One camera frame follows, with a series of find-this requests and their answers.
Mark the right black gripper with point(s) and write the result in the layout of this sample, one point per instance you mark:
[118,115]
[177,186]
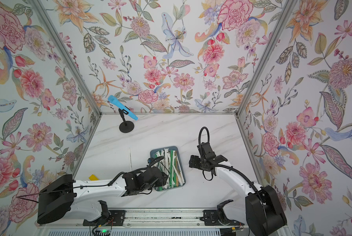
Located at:
[193,162]

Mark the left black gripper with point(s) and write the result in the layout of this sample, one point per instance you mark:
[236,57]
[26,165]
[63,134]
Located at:
[162,179]

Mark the blue-grey storage tray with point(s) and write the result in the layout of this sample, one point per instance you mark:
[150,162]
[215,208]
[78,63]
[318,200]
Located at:
[164,164]

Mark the green straw group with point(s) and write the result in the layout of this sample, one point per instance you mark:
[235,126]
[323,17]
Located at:
[173,177]

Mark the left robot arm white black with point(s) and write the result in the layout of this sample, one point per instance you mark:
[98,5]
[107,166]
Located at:
[76,199]

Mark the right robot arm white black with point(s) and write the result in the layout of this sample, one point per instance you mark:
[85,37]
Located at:
[259,207]

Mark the black round microphone stand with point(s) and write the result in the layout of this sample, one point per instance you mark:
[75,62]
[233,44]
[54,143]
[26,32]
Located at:
[125,126]

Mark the yellow block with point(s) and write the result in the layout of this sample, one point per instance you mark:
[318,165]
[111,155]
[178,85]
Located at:
[93,178]

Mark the blue microphone on stand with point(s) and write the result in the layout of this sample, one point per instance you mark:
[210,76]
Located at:
[113,100]

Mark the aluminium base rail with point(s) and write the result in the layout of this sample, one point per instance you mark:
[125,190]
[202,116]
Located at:
[130,218]

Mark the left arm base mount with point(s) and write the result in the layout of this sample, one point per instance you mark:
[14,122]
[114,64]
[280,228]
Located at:
[112,218]

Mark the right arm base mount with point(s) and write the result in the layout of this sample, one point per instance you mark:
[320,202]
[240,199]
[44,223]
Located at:
[218,218]

